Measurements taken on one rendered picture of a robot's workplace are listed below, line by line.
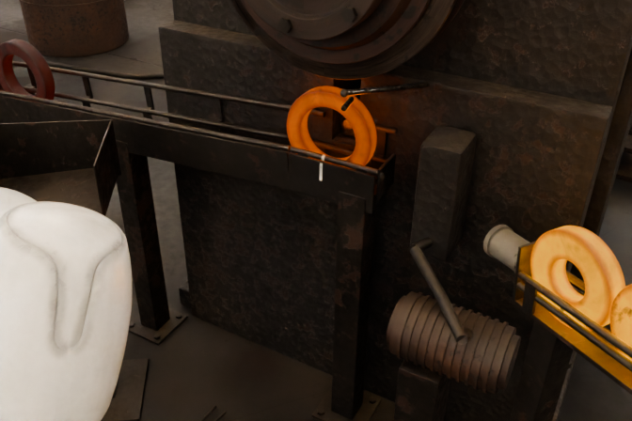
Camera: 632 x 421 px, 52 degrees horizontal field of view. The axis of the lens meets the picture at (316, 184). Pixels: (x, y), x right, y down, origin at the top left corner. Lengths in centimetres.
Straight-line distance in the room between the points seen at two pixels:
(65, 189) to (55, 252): 106
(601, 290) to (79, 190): 102
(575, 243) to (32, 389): 77
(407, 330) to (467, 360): 11
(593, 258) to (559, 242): 6
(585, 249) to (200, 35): 90
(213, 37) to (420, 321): 74
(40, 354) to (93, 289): 5
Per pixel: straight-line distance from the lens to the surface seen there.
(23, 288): 41
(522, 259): 108
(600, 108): 121
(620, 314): 99
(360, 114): 121
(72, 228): 42
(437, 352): 119
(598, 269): 99
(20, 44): 181
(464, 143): 117
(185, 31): 150
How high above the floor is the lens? 133
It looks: 31 degrees down
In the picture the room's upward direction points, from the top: 1 degrees clockwise
